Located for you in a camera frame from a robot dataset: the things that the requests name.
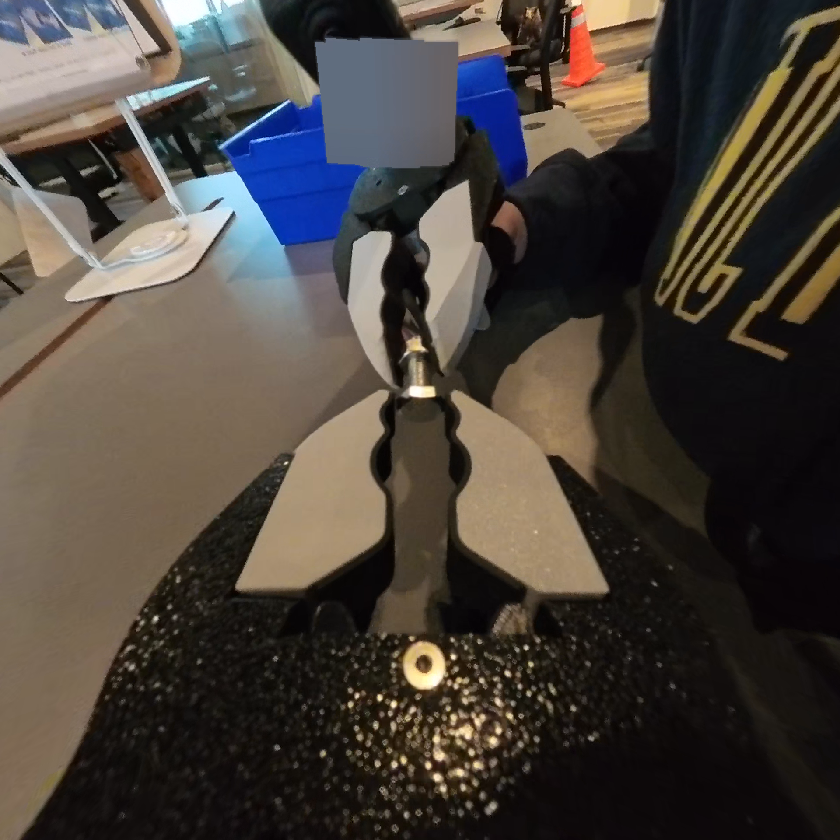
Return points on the person's right hand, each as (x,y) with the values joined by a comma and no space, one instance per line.
(517,229)

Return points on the clear acrylic sign stand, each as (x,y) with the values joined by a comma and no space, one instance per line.
(151,259)

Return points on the silver hex bolt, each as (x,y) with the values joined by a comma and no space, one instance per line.
(418,371)

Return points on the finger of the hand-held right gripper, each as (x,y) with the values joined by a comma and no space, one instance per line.
(456,275)
(366,295)

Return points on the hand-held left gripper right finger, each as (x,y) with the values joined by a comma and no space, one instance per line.
(518,518)

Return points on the blue plastic bin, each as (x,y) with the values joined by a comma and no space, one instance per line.
(289,177)

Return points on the black office chair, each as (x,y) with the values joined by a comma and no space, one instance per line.
(531,26)

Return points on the wooden table with black legs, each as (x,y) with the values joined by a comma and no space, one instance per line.
(151,98)

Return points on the orange traffic cone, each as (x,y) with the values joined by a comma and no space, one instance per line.
(581,52)

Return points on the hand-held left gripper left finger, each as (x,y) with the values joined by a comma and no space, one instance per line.
(315,512)

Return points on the person in dark sweatshirt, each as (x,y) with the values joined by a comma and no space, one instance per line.
(754,407)

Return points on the light grey office desk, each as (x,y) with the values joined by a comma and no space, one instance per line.
(479,39)

